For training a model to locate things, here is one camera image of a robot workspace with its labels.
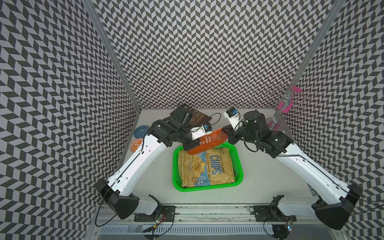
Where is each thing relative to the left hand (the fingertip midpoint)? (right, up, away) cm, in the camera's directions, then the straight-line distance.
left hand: (195, 140), depth 70 cm
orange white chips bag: (+8, 0, +1) cm, 8 cm away
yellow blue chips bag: (+8, -16, +11) cm, 21 cm away
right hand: (+13, +4, 0) cm, 14 cm away
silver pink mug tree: (+54, +21, +19) cm, 61 cm away
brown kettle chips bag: (+1, +11, +38) cm, 40 cm away
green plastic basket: (+23, -19, +9) cm, 31 cm away
